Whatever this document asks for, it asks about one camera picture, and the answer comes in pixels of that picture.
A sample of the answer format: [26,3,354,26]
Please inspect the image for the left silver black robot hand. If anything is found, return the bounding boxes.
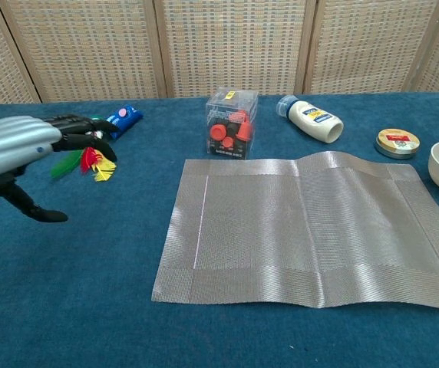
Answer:
[0,113,118,224]

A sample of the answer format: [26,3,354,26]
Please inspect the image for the brown woven placemat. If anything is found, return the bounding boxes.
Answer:
[150,150,439,314]

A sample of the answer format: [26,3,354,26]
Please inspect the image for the colourful feather shuttlecock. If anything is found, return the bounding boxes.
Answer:
[50,114,117,183]

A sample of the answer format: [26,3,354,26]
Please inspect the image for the blue cookie snack packet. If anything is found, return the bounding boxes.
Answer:
[104,104,144,141]

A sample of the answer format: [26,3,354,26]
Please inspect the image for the blue table cover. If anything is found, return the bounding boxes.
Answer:
[0,91,439,368]

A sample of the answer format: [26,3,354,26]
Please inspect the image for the clear box with orange parts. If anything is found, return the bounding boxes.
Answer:
[204,87,259,163]

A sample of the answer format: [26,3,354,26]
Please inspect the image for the woven rattan folding screen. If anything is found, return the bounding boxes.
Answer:
[0,0,439,108]

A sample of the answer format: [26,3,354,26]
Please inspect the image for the cream mayonnaise squeeze bottle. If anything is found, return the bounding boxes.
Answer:
[276,94,345,145]

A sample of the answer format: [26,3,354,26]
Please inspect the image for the round gold tin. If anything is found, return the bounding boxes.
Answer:
[375,128,421,160]

